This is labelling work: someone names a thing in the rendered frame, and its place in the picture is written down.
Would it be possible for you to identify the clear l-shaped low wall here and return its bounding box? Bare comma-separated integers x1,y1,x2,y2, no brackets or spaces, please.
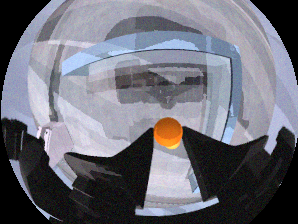
61,31,242,144

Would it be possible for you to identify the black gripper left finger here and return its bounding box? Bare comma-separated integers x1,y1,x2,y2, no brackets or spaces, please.
64,127,154,209

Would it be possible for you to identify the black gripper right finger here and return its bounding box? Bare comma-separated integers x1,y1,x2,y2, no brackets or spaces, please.
182,127,269,202

